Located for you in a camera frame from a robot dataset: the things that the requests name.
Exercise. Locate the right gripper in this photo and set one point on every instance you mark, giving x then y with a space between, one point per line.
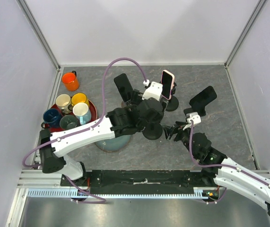
168 131

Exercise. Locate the cream mug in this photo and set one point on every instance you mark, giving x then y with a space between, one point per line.
64 104

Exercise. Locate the black round phone stand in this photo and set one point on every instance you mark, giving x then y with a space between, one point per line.
171 104

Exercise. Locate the black folding phone stand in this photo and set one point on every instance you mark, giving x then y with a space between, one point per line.
196 112

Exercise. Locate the pink case phone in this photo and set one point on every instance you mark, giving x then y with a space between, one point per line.
167 80

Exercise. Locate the dark blue mug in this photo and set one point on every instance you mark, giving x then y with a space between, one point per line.
51 119

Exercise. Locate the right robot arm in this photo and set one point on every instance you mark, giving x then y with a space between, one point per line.
219 168

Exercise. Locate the light blue mug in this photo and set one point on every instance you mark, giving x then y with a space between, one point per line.
82 112

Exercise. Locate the grey cable duct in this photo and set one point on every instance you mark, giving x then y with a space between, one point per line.
75 194

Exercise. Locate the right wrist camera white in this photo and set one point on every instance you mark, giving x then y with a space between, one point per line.
192 118

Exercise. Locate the black phone on wooden stand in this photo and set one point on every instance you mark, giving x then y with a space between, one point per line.
124 87

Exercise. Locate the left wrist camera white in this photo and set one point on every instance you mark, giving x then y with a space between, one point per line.
153 91

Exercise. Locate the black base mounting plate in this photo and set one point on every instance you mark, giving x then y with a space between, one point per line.
144 182

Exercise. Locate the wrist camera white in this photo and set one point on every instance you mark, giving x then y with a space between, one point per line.
153 91
192 118

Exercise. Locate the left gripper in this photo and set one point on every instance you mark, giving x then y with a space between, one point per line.
137 97

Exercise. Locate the teal ceramic plate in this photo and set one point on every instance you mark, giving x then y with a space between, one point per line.
115 144

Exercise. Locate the orange mug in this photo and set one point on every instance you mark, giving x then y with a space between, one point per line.
70 81

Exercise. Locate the black phone on folding stand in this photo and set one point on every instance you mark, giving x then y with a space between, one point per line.
202 99

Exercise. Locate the dark green mug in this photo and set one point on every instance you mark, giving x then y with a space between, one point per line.
69 122

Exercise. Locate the red round tray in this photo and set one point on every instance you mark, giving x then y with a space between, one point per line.
52 129

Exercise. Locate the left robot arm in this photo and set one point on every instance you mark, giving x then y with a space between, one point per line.
144 117

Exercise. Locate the black weighted phone stand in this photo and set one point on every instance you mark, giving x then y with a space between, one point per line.
153 131

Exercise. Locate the yellow mug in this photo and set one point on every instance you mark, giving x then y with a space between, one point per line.
79 98

